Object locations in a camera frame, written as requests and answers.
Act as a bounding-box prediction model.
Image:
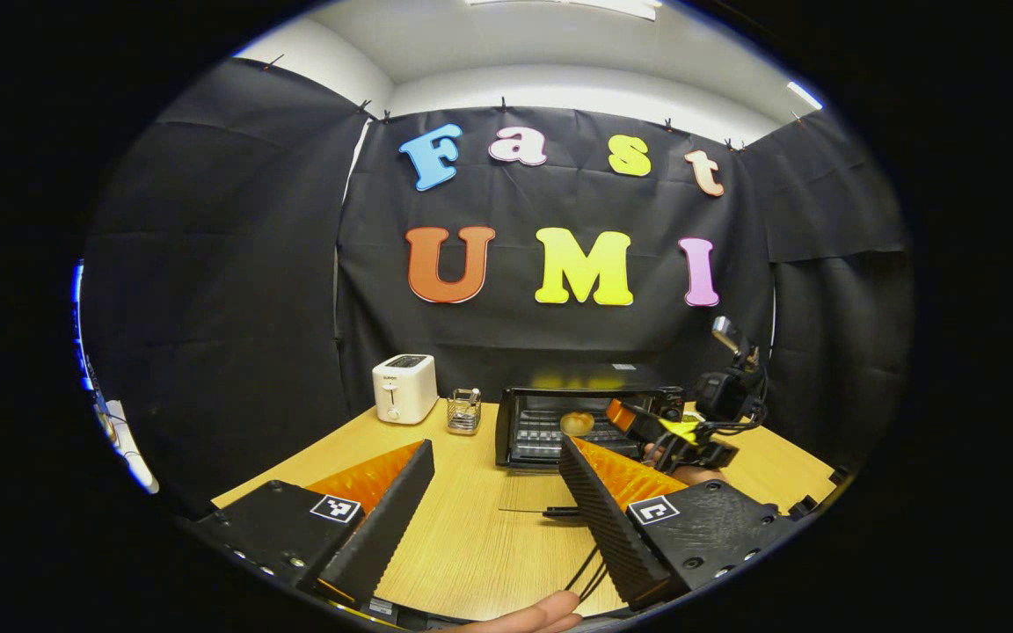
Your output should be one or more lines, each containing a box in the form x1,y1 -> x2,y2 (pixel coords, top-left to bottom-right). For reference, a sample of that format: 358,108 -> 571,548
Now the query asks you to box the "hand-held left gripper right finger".
558,435 -> 802,612

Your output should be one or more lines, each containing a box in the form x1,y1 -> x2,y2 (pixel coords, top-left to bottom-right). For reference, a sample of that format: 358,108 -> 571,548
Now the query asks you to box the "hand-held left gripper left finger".
194,440 -> 435,608

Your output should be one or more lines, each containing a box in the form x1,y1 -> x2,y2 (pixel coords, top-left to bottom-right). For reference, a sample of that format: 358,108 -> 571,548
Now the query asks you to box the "black electric oven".
495,363 -> 688,520

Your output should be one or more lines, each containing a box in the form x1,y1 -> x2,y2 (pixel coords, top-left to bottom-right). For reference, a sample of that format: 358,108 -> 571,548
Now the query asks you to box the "white toaster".
372,353 -> 440,426

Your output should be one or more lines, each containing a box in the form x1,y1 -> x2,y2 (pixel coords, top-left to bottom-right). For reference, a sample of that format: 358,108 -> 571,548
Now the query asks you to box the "small clear glass holder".
446,389 -> 483,436

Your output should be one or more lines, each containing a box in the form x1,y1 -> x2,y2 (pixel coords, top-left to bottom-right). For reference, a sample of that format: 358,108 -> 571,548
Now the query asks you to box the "black backdrop cloth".
80,57 -> 916,520

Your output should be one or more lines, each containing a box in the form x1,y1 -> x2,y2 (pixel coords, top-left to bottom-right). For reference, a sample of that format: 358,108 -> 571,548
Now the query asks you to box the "lit computer screen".
71,259 -> 98,392

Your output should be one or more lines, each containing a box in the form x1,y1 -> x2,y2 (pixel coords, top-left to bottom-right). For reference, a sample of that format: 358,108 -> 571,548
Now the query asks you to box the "large ceiling light panel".
467,0 -> 661,20

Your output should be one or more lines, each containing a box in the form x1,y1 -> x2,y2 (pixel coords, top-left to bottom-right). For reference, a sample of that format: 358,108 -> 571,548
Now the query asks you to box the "black cable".
564,543 -> 609,603

